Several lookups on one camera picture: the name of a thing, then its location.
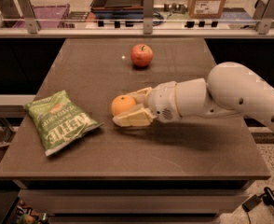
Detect middle metal railing bracket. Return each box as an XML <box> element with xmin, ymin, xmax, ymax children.
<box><xmin>143</xmin><ymin>0</ymin><xmax>154</xmax><ymax>35</ymax></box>

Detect cardboard box with label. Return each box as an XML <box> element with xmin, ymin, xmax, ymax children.
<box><xmin>187</xmin><ymin>0</ymin><xmax>226</xmax><ymax>19</ymax></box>

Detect metal railing bracket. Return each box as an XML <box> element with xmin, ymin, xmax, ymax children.
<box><xmin>253</xmin><ymin>0</ymin><xmax>274</xmax><ymax>35</ymax></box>
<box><xmin>143</xmin><ymin>0</ymin><xmax>154</xmax><ymax>35</ymax></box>
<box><xmin>18</xmin><ymin>0</ymin><xmax>40</xmax><ymax>34</ymax></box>

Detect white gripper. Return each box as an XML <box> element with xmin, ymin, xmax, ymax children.
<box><xmin>113</xmin><ymin>81</ymin><xmax>181</xmax><ymax>127</ymax></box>

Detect black power adapter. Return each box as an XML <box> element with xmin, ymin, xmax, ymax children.
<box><xmin>242</xmin><ymin>194</ymin><xmax>261</xmax><ymax>212</ymax></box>

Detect green jalapeno chip bag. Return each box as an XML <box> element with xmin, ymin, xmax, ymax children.
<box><xmin>23</xmin><ymin>91</ymin><xmax>103</xmax><ymax>157</ymax></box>

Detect purple plastic crate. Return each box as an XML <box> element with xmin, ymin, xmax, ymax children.
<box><xmin>12</xmin><ymin>3</ymin><xmax>71</xmax><ymax>29</ymax></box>

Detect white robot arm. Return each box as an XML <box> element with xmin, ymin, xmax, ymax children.
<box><xmin>113</xmin><ymin>62</ymin><xmax>274</xmax><ymax>132</ymax></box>

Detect colourful items under table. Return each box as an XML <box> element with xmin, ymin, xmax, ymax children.
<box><xmin>5</xmin><ymin>200</ymin><xmax>49</xmax><ymax>224</ymax></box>

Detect orange fruit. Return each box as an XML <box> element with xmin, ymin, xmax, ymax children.
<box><xmin>111</xmin><ymin>95</ymin><xmax>136</xmax><ymax>116</ymax></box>

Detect left metal railing bracket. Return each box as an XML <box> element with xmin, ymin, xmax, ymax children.
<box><xmin>18</xmin><ymin>0</ymin><xmax>40</xmax><ymax>34</ymax></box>

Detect right metal railing bracket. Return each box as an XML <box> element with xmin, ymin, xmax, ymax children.
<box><xmin>253</xmin><ymin>0</ymin><xmax>274</xmax><ymax>35</ymax></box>

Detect red apple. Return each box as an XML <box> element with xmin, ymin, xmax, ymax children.
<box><xmin>130</xmin><ymin>44</ymin><xmax>153</xmax><ymax>67</ymax></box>

